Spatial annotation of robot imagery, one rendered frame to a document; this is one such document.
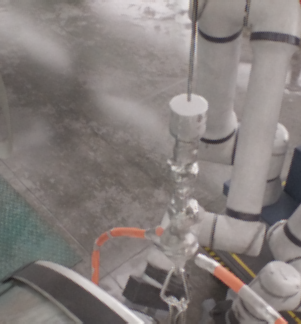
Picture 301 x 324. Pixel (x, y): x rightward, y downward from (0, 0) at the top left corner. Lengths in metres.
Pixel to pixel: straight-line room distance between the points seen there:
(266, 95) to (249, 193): 0.24
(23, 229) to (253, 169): 1.48
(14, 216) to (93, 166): 0.52
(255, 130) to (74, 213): 1.45
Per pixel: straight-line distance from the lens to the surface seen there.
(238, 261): 1.83
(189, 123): 0.44
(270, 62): 1.15
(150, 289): 1.09
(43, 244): 2.30
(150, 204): 2.42
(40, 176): 2.64
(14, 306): 0.63
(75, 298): 0.56
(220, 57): 1.27
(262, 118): 1.14
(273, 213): 1.73
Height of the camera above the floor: 1.78
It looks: 42 degrees down
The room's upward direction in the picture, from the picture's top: straight up
